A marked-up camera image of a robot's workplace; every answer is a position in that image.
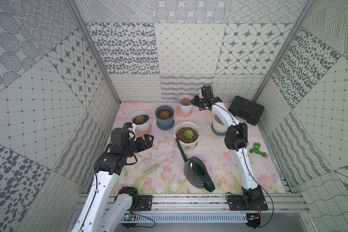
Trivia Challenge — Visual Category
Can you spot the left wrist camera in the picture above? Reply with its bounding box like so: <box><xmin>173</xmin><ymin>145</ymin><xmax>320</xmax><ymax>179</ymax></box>
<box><xmin>123</xmin><ymin>122</ymin><xmax>134</xmax><ymax>130</ymax></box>

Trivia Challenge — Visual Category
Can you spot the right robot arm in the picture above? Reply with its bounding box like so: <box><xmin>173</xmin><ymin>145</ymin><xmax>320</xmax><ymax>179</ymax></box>
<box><xmin>191</xmin><ymin>95</ymin><xmax>265</xmax><ymax>208</ymax></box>

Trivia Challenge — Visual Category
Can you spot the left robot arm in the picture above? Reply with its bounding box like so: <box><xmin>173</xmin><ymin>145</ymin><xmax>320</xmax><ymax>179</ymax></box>
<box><xmin>72</xmin><ymin>123</ymin><xmax>154</xmax><ymax>232</ymax></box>

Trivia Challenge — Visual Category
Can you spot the white pot yellow-green succulent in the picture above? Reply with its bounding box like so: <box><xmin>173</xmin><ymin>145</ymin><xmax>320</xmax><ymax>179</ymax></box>
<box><xmin>130</xmin><ymin>111</ymin><xmax>150</xmax><ymax>132</ymax></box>

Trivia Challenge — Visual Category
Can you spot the terracotta saucer rear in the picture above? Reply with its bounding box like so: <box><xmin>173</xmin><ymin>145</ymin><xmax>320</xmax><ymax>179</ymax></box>
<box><xmin>175</xmin><ymin>107</ymin><xmax>193</xmax><ymax>118</ymax></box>

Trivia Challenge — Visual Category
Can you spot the large white pot green succulent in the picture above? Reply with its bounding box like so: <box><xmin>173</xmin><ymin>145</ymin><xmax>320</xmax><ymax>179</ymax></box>
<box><xmin>174</xmin><ymin>121</ymin><xmax>201</xmax><ymax>151</ymax></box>

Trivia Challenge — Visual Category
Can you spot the blue-grey saucer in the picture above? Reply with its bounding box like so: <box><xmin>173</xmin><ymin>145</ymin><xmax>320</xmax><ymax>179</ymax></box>
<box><xmin>211</xmin><ymin>124</ymin><xmax>227</xmax><ymax>136</ymax></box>

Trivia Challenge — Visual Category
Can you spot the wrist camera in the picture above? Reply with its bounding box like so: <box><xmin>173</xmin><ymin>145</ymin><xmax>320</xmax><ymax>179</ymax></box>
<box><xmin>201</xmin><ymin>85</ymin><xmax>214</xmax><ymax>99</ymax></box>
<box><xmin>123</xmin><ymin>122</ymin><xmax>134</xmax><ymax>130</ymax></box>

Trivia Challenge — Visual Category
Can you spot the white pot brown soil succulent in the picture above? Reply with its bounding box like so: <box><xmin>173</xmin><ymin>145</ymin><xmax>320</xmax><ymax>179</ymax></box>
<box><xmin>212</xmin><ymin>115</ymin><xmax>228</xmax><ymax>133</ymax></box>

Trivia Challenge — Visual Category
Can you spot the blue-grey pot red succulent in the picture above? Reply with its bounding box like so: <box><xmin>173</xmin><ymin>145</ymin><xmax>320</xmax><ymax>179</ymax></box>
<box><xmin>155</xmin><ymin>105</ymin><xmax>175</xmax><ymax>131</ymax></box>

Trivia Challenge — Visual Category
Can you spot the terracotta saucer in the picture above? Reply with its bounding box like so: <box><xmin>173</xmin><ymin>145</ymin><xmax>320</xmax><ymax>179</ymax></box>
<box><xmin>134</xmin><ymin>124</ymin><xmax>152</xmax><ymax>137</ymax></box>
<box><xmin>175</xmin><ymin>107</ymin><xmax>193</xmax><ymax>118</ymax></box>

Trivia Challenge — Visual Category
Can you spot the aluminium mounting rail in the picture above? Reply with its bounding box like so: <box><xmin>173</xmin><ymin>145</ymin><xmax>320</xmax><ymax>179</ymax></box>
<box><xmin>71</xmin><ymin>192</ymin><xmax>309</xmax><ymax>214</ymax></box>

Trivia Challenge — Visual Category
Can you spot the small white pot reddish succulent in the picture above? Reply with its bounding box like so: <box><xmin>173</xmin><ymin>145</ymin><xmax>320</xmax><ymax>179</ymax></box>
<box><xmin>177</xmin><ymin>94</ymin><xmax>193</xmax><ymax>114</ymax></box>

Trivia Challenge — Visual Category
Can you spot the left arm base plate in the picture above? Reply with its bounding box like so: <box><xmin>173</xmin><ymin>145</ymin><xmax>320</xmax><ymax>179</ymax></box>
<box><xmin>134</xmin><ymin>195</ymin><xmax>153</xmax><ymax>211</ymax></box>

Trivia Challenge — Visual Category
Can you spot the black plastic tool case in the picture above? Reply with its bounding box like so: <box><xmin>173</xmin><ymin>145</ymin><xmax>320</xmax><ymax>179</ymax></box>
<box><xmin>228</xmin><ymin>96</ymin><xmax>264</xmax><ymax>125</ymax></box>

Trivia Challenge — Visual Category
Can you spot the floral pink table mat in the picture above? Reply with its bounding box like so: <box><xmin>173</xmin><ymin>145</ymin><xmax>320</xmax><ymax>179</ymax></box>
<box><xmin>107</xmin><ymin>102</ymin><xmax>286</xmax><ymax>194</ymax></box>

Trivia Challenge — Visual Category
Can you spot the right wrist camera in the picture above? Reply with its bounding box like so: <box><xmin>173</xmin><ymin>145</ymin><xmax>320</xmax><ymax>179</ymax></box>
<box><xmin>201</xmin><ymin>85</ymin><xmax>214</xmax><ymax>99</ymax></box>

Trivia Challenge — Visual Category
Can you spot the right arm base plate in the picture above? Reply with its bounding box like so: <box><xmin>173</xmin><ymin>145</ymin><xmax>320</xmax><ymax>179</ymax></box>
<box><xmin>225</xmin><ymin>193</ymin><xmax>269</xmax><ymax>211</ymax></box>

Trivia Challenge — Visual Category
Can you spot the small green circuit board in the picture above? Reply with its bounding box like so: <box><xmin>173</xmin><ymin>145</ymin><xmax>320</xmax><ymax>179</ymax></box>
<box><xmin>121</xmin><ymin>214</ymin><xmax>137</xmax><ymax>228</ymax></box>

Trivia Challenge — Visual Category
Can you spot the dark green watering can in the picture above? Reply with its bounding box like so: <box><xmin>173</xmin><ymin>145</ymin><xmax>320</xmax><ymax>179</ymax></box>
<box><xmin>176</xmin><ymin>138</ymin><xmax>215</xmax><ymax>192</ymax></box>

